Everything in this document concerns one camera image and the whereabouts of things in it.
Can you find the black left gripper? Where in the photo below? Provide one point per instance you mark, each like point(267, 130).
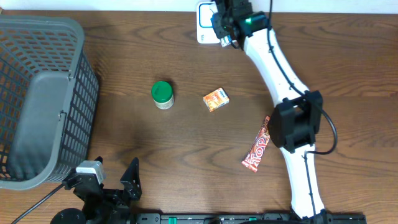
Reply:
point(132, 191)

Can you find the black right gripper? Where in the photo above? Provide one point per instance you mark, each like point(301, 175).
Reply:
point(216, 20)

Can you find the white Panadol medicine box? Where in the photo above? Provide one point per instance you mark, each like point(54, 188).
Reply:
point(225, 41)

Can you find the orange small carton box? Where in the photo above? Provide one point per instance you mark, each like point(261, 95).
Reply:
point(216, 99)

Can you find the green lid jar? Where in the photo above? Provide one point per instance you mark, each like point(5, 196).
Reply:
point(162, 94)

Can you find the red chocolate bar wrapper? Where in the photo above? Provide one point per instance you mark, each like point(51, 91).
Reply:
point(256, 152)

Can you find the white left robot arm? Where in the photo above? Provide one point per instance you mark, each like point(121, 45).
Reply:
point(74, 215)

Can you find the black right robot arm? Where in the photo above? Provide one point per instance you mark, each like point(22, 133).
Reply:
point(295, 120)

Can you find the dark grey plastic basket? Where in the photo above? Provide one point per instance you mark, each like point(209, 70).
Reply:
point(49, 94)

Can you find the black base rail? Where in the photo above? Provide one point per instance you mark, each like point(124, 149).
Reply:
point(273, 217)

